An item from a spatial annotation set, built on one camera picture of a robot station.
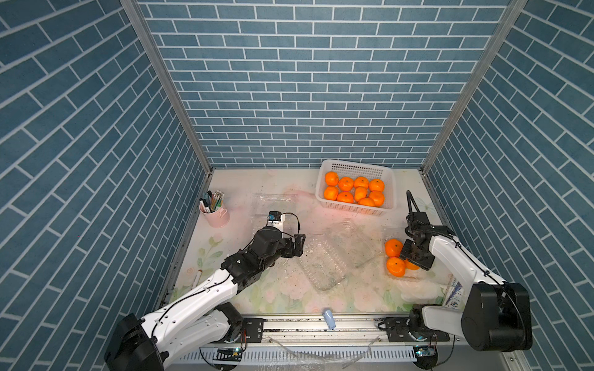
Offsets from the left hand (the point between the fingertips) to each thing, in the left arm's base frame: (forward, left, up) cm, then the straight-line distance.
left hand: (300, 238), depth 78 cm
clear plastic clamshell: (+28, +18, -17) cm, 37 cm away
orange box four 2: (+28, -26, -10) cm, 40 cm away
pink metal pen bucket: (+14, +34, -10) cm, 38 cm away
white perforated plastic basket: (+42, -25, -8) cm, 49 cm away
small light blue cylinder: (-21, -9, -13) cm, 26 cm away
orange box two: (+28, -13, -10) cm, 33 cm away
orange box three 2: (+26, -20, -10) cm, 34 cm away
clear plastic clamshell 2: (-2, -10, -16) cm, 19 cm away
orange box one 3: (+2, -36, -11) cm, 38 cm away
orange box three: (+35, -21, -10) cm, 42 cm away
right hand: (-3, -42, -11) cm, 44 cm away
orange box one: (+37, -14, -10) cm, 41 cm away
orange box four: (+34, -35, -10) cm, 50 cm away
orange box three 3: (-5, -35, -12) cm, 37 cm away
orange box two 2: (+35, -28, -9) cm, 46 cm away
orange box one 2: (+26, -34, -9) cm, 44 cm away
